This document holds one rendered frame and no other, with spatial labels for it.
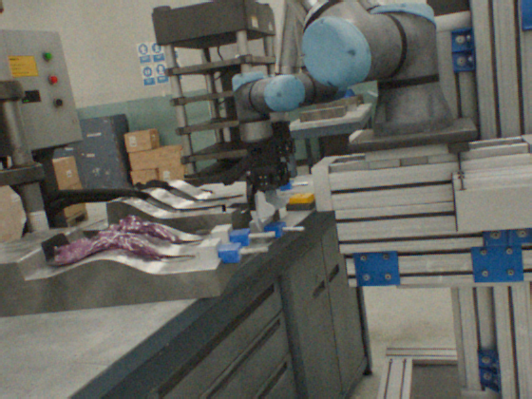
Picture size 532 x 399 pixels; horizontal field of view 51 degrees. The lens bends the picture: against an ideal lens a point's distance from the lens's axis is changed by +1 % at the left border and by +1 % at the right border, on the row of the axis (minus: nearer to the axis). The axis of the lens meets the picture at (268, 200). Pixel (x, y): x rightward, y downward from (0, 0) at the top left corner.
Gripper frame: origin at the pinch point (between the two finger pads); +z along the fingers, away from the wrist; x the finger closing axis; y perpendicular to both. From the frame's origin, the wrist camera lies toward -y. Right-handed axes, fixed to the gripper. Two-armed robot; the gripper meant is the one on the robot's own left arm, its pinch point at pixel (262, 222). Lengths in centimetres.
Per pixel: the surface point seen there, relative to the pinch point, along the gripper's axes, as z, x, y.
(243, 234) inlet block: -2.2, -17.1, 3.6
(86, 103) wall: -53, 561, -546
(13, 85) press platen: -43, 6, -76
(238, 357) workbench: 28.0, -14.9, -4.1
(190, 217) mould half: -3.8, -5.9, -16.3
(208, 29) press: -93, 354, -201
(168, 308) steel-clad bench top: 4.6, -39.9, -1.6
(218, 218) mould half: -3.0, -6.0, -8.4
